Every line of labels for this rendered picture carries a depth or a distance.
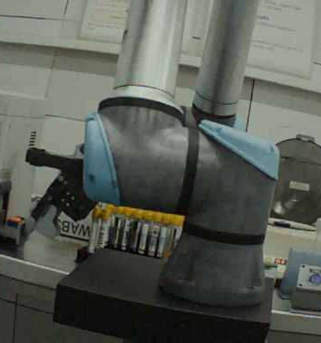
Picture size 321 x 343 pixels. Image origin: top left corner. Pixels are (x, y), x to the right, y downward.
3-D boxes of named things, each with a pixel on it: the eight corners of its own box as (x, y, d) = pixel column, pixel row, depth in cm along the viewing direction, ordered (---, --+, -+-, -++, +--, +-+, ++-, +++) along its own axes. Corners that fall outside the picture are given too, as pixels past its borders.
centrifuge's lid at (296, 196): (264, 125, 203) (268, 130, 211) (242, 229, 201) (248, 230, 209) (344, 142, 197) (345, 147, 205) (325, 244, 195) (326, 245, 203)
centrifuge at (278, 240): (204, 274, 175) (215, 216, 174) (232, 260, 203) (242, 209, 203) (310, 293, 168) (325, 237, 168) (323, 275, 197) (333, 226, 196)
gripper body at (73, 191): (73, 226, 154) (115, 174, 152) (38, 194, 154) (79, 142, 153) (82, 222, 161) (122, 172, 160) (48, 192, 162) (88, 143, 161)
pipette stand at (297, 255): (281, 298, 157) (293, 249, 157) (277, 292, 164) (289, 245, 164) (326, 303, 157) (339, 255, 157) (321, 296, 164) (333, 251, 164)
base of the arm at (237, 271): (267, 311, 112) (283, 243, 110) (157, 297, 111) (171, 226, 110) (257, 286, 127) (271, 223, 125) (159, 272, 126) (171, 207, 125)
